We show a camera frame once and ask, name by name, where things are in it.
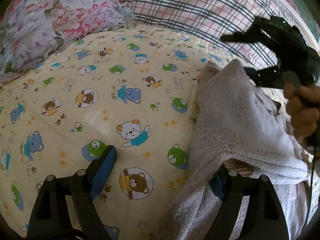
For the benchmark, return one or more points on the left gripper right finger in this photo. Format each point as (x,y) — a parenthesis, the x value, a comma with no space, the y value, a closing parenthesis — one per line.
(229,187)

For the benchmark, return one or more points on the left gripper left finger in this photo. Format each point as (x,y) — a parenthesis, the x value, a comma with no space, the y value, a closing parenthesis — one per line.
(86,185)

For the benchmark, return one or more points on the beige fleece baby garment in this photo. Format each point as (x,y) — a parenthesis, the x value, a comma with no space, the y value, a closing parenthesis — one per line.
(237,121)

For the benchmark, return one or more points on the person's right hand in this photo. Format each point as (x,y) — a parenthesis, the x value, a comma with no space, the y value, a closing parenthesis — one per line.
(303,119)

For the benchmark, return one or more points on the pink plaid quilt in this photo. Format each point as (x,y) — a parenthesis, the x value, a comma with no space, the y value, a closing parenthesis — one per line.
(209,19)

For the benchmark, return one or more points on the yellow bear print bedsheet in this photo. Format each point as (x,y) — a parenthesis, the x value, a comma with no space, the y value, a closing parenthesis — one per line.
(133,89)

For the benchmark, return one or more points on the floral ruffled pillow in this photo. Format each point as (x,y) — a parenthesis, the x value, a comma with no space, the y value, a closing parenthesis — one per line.
(31,30)

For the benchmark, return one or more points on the landscape wall painting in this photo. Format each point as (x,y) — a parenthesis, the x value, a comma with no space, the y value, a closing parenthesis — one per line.
(301,9)

